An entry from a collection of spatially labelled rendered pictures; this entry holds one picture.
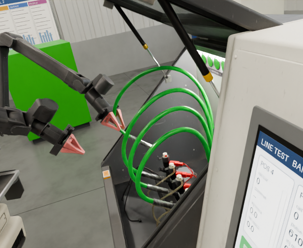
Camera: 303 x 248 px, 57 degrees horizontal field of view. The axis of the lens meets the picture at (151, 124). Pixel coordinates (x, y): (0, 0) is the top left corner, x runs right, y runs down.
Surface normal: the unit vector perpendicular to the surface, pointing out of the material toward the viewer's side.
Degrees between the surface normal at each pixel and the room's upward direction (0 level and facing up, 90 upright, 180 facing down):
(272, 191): 76
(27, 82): 90
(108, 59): 90
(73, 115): 90
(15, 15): 90
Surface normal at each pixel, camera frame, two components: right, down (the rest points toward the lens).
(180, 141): 0.25, 0.36
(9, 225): -0.03, -0.91
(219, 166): -0.97, 0.03
